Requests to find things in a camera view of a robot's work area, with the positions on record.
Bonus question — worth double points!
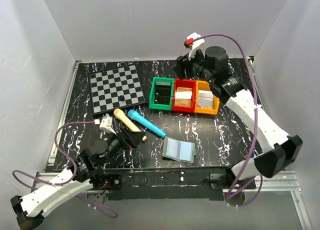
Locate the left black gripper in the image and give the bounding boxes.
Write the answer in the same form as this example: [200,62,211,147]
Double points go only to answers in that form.
[99,126,146,167]

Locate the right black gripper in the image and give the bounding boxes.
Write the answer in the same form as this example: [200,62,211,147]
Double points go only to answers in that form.
[171,47,214,84]

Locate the grey-green card holder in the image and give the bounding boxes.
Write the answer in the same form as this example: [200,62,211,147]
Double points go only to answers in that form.
[161,136,197,164]

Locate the light blue credit cards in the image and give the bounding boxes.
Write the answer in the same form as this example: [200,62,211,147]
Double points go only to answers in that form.
[165,137,194,161]

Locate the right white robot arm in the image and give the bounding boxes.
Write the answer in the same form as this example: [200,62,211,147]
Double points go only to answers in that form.
[173,46,303,189]

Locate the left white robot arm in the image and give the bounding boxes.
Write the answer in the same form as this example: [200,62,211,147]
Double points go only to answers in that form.
[10,127,145,230]

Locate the black cards in green bin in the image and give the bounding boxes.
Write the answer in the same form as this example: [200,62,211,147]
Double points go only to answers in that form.
[154,81,172,105]

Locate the brown cards in red bin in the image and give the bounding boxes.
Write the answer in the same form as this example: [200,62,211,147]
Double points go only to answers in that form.
[174,87,193,107]

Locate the white cards in orange bin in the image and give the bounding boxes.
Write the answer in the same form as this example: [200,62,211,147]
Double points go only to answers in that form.
[197,90,214,109]

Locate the red plastic bin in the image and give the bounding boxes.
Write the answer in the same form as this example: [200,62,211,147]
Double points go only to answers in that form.
[171,78,196,113]

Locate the blue plastic marker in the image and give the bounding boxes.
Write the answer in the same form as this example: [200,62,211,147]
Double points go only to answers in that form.
[128,109,166,138]

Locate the green plastic bin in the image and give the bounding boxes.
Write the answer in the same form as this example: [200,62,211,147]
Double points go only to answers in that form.
[148,77,175,111]

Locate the orange plastic bin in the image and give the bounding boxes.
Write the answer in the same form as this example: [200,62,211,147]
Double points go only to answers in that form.
[194,80,220,115]

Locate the black front base bar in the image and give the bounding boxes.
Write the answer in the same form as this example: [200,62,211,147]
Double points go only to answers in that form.
[77,166,253,201]

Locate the black grey chessboard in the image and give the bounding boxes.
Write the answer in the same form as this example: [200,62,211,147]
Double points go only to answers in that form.
[89,64,147,115]

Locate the cream wooden handle tool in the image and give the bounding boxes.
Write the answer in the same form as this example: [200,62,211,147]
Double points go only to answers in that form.
[113,108,147,142]

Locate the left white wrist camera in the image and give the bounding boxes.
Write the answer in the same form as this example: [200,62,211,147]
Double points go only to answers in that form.
[94,114,116,134]

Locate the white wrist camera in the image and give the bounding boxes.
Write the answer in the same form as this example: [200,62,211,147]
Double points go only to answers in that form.
[183,32,205,61]
[94,114,116,134]

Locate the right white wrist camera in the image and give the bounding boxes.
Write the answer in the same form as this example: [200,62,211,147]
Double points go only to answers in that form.
[183,32,205,61]

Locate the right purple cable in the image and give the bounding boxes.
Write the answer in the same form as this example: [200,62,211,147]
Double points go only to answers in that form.
[197,34,263,207]

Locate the purple cable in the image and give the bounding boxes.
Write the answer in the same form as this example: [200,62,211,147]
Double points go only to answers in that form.
[197,34,263,207]
[12,118,118,219]

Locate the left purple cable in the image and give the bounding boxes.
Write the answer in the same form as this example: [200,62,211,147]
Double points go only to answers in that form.
[12,118,118,219]

